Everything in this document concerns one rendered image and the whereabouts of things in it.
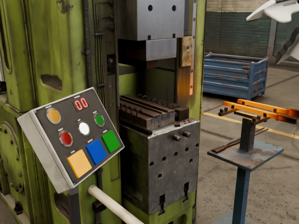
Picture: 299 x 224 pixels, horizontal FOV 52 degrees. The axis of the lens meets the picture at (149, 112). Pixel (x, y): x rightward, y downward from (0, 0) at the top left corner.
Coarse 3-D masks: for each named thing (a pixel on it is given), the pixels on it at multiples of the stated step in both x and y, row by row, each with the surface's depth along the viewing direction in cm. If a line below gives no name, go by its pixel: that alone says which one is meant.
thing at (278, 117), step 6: (228, 102) 193; (240, 108) 186; (246, 108) 182; (252, 108) 180; (270, 114) 172; (276, 114) 168; (282, 114) 169; (282, 120) 167; (288, 120) 165; (294, 120) 163
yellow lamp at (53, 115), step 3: (51, 111) 101; (54, 111) 102; (48, 114) 99; (51, 114) 100; (54, 114) 101; (57, 114) 102; (51, 117) 100; (54, 117) 101; (57, 117) 102; (54, 120) 100; (57, 120) 101
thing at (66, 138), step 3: (63, 132) 102; (66, 132) 103; (63, 135) 101; (66, 135) 102; (69, 135) 103; (63, 138) 100; (66, 138) 102; (69, 138) 103; (63, 141) 100; (66, 141) 101; (69, 141) 102; (66, 144) 101
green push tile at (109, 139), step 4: (108, 132) 120; (112, 132) 122; (104, 136) 117; (108, 136) 119; (112, 136) 121; (104, 140) 116; (108, 140) 118; (112, 140) 120; (116, 140) 122; (108, 144) 117; (112, 144) 119; (116, 144) 121; (108, 148) 116; (112, 148) 118; (116, 148) 120
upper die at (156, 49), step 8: (120, 40) 154; (128, 40) 149; (144, 40) 140; (152, 40) 142; (160, 40) 145; (168, 40) 149; (176, 40) 152; (120, 48) 156; (128, 48) 151; (136, 48) 146; (144, 48) 142; (152, 48) 143; (160, 48) 146; (168, 48) 150; (176, 48) 153; (128, 56) 152; (136, 56) 147; (144, 56) 143; (152, 56) 144; (160, 56) 148; (168, 56) 151
